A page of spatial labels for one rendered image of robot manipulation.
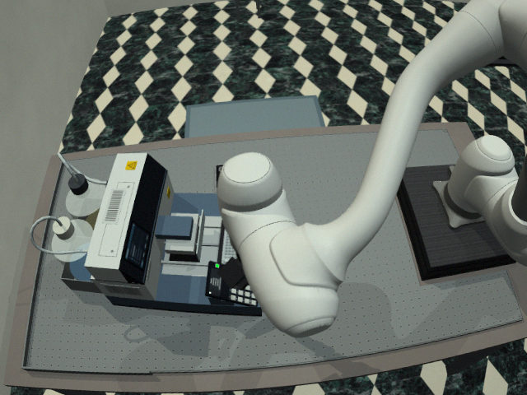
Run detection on grey curved hose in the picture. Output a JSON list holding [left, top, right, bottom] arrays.
[[57, 152, 106, 185]]

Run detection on clear plastic bottle with black cap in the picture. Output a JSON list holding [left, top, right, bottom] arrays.
[[65, 174, 106, 229]]

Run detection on black rectangular frame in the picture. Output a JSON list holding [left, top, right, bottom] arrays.
[[216, 165, 223, 193]]

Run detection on white and black benchtop lab machine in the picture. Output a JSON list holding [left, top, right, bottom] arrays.
[[85, 153, 262, 316]]

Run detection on clear plastic bottle with grey cap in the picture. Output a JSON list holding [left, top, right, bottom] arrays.
[[51, 216, 93, 281]]

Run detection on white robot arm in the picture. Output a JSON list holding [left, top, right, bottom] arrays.
[[217, 0, 527, 338]]

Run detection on grey flexible hose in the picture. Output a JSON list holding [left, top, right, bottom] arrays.
[[30, 216, 86, 254]]

